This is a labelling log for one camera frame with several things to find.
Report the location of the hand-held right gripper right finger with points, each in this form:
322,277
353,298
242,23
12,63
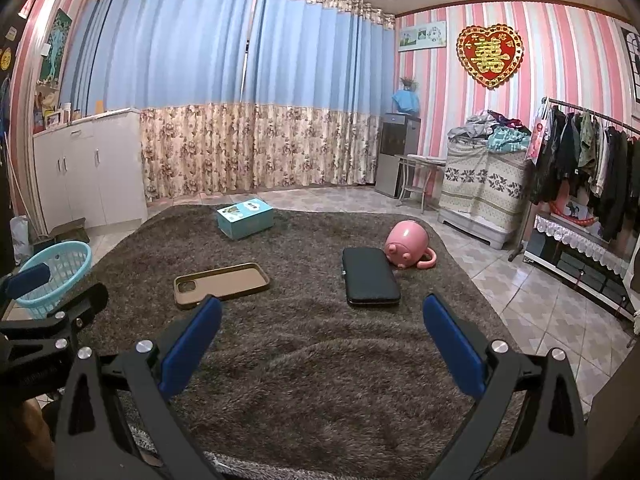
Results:
452,345

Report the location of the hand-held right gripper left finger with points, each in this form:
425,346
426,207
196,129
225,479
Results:
190,345

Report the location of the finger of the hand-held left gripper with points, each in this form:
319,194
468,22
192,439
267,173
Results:
80,305
27,280

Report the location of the light blue plastic basket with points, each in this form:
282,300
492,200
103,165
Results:
70,265

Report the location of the person's left forearm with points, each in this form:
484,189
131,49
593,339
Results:
37,430

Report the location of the white plastic bag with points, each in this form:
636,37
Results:
20,240

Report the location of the small dark wooden stool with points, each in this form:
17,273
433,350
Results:
62,232

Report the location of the brown phone case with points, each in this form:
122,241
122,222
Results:
225,282

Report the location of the black flat case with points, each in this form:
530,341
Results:
370,277

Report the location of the brown shaggy rug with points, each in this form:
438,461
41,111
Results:
300,360

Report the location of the pink pig cup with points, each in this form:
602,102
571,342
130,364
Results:
407,242

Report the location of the metal clothes rack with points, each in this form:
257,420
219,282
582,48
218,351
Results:
517,240

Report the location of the white cabinet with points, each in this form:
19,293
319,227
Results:
100,175

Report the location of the teal cardboard box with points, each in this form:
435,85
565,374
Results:
245,220

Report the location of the low stand with lace cloth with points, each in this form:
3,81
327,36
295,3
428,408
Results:
575,260

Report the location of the patterned cloth covered cabinet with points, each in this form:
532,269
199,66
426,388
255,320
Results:
480,187

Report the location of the small folding table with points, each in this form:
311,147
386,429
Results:
425,161

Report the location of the white fringed cloth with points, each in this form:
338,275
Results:
637,320

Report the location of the grey water dispenser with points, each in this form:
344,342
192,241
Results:
395,155

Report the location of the pile of clothes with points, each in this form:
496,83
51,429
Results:
487,130

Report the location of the yellow round sticker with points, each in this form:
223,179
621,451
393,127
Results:
5,58

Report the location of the pink hanging bag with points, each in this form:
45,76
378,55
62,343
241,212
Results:
537,135

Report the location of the row of hanging clothes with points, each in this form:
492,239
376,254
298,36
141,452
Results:
600,170

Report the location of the blue bag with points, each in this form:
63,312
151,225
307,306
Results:
406,102

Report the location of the blue and floral curtain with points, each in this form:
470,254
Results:
165,60
320,70

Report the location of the small dried plant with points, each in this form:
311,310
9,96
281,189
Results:
408,84

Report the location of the white photo frame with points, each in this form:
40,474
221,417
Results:
54,119

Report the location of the green figure wall poster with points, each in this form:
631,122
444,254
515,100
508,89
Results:
55,47

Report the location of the red heart wall decoration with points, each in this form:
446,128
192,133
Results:
490,55

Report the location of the landscape wall picture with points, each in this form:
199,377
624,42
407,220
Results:
422,36

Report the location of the black and white wall poster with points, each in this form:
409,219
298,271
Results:
632,60

